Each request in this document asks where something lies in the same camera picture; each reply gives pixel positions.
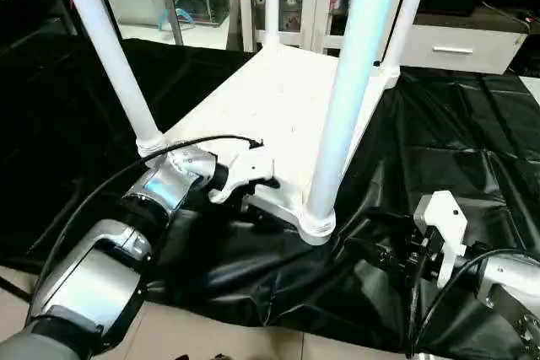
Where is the white plastic table top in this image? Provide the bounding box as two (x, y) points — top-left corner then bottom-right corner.
(137, 41), (401, 247)

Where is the black work mat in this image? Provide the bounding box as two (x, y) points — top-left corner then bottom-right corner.
(0, 37), (540, 360)

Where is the white glass door cabinet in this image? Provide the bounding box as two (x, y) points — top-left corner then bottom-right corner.
(235, 0), (417, 57)

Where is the teal plastic bag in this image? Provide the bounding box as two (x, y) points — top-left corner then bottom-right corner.
(156, 8), (196, 30)

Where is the white drawer unit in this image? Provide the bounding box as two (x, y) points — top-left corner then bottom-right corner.
(398, 22), (528, 75)

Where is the black desk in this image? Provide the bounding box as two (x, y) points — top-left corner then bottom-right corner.
(480, 0), (540, 77)

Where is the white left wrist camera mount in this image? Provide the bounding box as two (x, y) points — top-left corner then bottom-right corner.
(207, 153), (276, 205)

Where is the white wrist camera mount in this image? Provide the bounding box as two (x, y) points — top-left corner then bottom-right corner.
(207, 153), (276, 205)
(413, 190), (468, 289)

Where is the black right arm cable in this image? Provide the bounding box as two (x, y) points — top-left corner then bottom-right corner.
(404, 245), (540, 359)

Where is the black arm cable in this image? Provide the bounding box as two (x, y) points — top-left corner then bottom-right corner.
(40, 135), (266, 293)
(404, 245), (540, 359)

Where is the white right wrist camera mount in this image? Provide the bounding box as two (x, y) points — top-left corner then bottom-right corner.
(413, 190), (468, 289)

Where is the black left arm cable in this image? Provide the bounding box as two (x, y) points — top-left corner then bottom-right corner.
(40, 135), (266, 293)

